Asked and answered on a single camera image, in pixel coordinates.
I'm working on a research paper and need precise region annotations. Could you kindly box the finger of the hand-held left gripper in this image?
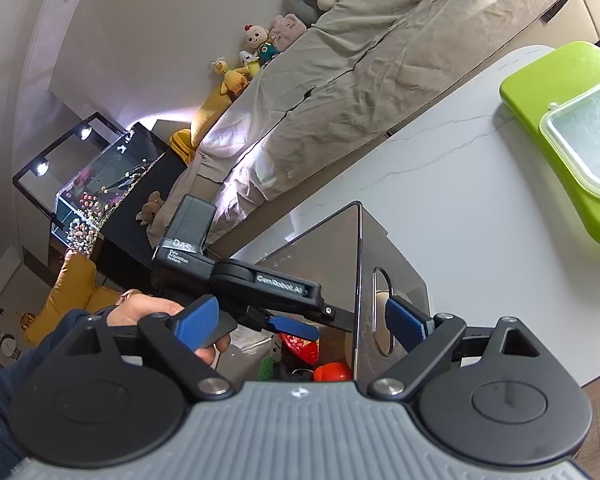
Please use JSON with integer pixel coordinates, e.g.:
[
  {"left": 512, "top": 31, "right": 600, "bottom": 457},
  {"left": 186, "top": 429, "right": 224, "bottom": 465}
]
[
  {"left": 322, "top": 302, "right": 356, "bottom": 333},
  {"left": 250, "top": 310, "right": 322, "bottom": 343}
]

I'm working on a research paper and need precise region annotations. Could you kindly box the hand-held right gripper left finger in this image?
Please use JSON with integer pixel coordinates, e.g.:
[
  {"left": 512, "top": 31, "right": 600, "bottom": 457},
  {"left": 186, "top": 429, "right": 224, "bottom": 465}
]
[{"left": 55, "top": 295, "right": 238, "bottom": 401}]

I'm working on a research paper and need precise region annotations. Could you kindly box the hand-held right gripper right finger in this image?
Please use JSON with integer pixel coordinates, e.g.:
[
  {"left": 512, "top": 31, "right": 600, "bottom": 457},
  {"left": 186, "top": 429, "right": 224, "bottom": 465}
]
[{"left": 367, "top": 296, "right": 548, "bottom": 403}]

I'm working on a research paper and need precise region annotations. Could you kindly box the crochet doll with red hat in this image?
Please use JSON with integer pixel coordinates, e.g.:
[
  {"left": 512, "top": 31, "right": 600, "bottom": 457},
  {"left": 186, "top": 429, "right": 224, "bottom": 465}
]
[{"left": 257, "top": 332, "right": 321, "bottom": 383}]

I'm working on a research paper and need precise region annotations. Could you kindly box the red plastic figurine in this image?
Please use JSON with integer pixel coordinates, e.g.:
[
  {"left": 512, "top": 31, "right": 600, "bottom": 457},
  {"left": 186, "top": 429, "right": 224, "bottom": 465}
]
[{"left": 312, "top": 361, "right": 353, "bottom": 382}]

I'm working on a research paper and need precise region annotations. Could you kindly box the transparent grey storage box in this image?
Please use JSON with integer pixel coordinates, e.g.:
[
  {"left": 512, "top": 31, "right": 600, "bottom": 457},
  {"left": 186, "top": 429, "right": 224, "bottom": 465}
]
[{"left": 220, "top": 201, "right": 431, "bottom": 383}]

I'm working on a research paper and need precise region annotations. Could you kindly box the person's left forearm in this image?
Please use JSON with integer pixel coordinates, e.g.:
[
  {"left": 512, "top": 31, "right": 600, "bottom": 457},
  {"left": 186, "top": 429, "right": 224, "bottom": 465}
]
[{"left": 0, "top": 309, "right": 112, "bottom": 467}]

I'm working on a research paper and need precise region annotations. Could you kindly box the white marble desktop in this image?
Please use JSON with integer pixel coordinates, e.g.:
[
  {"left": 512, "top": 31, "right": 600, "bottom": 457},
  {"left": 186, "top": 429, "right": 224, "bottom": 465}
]
[{"left": 230, "top": 45, "right": 600, "bottom": 386}]

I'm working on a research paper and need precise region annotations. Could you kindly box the person's left hand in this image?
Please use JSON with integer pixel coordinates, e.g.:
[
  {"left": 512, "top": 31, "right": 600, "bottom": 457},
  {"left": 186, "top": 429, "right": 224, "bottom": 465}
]
[{"left": 107, "top": 290, "right": 231, "bottom": 366}]

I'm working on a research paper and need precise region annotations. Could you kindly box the black cabinet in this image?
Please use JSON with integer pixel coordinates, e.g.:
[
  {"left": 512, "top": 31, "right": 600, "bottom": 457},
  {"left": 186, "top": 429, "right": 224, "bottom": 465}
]
[{"left": 87, "top": 150, "right": 188, "bottom": 293}]

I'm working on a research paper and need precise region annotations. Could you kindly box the small brown plush toy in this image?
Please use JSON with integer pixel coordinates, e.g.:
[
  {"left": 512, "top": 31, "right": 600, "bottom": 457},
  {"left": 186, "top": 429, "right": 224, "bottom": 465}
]
[{"left": 136, "top": 191, "right": 167, "bottom": 227}]

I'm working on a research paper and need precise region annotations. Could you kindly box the yellow padded chair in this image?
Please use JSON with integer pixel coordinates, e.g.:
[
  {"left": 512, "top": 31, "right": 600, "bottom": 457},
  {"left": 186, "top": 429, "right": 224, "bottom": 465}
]
[{"left": 25, "top": 252, "right": 126, "bottom": 348}]

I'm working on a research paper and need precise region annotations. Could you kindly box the yellow knitted blanket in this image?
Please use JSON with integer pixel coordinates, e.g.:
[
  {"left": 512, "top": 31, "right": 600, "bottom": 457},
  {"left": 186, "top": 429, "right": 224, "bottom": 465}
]
[{"left": 170, "top": 129, "right": 197, "bottom": 165}]

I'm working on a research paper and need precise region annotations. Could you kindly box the glass fish tank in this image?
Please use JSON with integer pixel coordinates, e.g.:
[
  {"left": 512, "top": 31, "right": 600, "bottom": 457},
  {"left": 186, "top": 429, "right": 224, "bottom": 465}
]
[{"left": 52, "top": 127, "right": 168, "bottom": 256}]

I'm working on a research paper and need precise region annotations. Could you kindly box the yellow cushion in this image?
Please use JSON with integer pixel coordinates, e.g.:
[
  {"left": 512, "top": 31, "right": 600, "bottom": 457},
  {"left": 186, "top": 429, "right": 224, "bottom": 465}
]
[{"left": 190, "top": 91, "right": 233, "bottom": 147}]

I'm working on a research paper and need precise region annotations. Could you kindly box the yellow duck plush toy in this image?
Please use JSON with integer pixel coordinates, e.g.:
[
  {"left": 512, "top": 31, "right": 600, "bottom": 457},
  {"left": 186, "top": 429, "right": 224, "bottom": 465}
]
[{"left": 211, "top": 57, "right": 253, "bottom": 97}]

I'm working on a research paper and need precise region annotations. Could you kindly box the small white duck toy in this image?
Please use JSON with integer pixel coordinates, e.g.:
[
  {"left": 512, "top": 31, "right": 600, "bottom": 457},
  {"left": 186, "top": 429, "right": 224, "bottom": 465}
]
[{"left": 238, "top": 50, "right": 261, "bottom": 78}]

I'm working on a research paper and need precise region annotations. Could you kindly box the baby doll toy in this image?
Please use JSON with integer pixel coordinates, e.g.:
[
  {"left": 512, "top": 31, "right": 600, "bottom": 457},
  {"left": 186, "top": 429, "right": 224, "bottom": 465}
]
[{"left": 240, "top": 24, "right": 281, "bottom": 66}]

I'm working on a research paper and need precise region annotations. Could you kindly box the pink plush toy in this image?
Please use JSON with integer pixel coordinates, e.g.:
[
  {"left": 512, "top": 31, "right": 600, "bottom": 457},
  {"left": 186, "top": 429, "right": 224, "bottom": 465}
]
[{"left": 270, "top": 14, "right": 308, "bottom": 51}]

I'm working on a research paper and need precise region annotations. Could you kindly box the clear plastic container lid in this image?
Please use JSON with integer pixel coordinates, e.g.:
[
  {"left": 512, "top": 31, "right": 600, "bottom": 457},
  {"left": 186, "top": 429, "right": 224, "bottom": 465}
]
[{"left": 539, "top": 75, "right": 600, "bottom": 201}]

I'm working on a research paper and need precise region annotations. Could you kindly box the beige covered sofa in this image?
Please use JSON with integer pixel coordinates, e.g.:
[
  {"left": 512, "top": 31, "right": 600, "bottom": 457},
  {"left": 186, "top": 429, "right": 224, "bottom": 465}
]
[{"left": 180, "top": 0, "right": 588, "bottom": 256}]

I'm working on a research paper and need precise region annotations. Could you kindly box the green plastic tray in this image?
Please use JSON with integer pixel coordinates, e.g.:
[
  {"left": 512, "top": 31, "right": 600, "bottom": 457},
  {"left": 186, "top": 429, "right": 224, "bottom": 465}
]
[{"left": 499, "top": 41, "right": 600, "bottom": 251}]

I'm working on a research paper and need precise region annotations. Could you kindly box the panda wall sticker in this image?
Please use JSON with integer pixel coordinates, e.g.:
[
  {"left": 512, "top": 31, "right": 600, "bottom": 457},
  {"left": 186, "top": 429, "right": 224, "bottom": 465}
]
[{"left": 0, "top": 331, "right": 20, "bottom": 361}]

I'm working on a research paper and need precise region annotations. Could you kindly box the black aquarium light frame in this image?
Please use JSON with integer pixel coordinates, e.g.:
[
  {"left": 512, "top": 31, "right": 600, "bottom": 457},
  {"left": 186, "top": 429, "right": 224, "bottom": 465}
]
[{"left": 12, "top": 112, "right": 131, "bottom": 221}]

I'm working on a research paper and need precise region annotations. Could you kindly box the grey ring pillow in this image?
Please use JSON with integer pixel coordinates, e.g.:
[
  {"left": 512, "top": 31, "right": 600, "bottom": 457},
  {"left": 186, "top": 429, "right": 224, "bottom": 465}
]
[{"left": 285, "top": 0, "right": 326, "bottom": 28}]

